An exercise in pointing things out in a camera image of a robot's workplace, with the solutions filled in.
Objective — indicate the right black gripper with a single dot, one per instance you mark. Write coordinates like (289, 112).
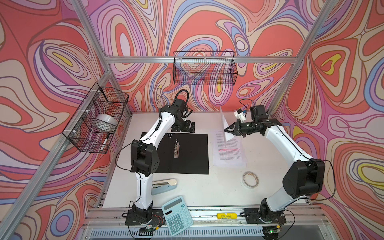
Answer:
(236, 130)

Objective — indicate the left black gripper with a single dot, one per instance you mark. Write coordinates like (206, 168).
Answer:
(187, 128)

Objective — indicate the single printed paper sheet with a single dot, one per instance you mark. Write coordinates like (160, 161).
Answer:
(227, 136)

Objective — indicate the printed paper stack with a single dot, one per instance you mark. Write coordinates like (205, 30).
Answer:
(228, 154)

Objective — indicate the white black file folder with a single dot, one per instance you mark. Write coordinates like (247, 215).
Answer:
(183, 153)

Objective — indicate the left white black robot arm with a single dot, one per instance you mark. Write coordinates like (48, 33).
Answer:
(145, 159)

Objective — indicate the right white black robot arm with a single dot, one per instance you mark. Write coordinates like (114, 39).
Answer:
(305, 176)

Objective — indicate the clear tape roll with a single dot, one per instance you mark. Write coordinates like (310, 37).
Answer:
(250, 180)

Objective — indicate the blue cream stapler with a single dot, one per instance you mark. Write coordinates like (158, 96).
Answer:
(163, 186)

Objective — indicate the black marker pen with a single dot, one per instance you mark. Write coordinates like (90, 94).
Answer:
(104, 143)

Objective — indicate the yellow label sticker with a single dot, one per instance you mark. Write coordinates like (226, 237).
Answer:
(222, 216)

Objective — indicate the teal calculator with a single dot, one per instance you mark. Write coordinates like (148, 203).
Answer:
(177, 215)

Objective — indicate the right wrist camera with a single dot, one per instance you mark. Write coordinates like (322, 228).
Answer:
(241, 115)

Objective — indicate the back black wire basket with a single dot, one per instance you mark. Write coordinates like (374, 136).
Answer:
(211, 68)

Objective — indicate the black wire basket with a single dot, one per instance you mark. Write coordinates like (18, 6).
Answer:
(211, 68)
(84, 131)

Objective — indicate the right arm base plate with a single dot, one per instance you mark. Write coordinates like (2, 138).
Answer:
(257, 216)

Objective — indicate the left black wire basket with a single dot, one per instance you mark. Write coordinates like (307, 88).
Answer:
(84, 131)

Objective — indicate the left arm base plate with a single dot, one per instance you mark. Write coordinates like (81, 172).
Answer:
(153, 217)

